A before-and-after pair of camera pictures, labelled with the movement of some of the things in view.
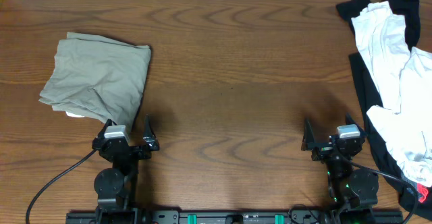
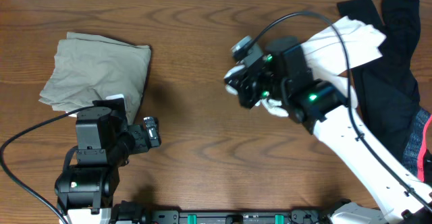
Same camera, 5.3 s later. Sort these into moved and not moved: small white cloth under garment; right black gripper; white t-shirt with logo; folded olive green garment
Moved: right black gripper; white t-shirt with logo
Not moved: small white cloth under garment; folded olive green garment
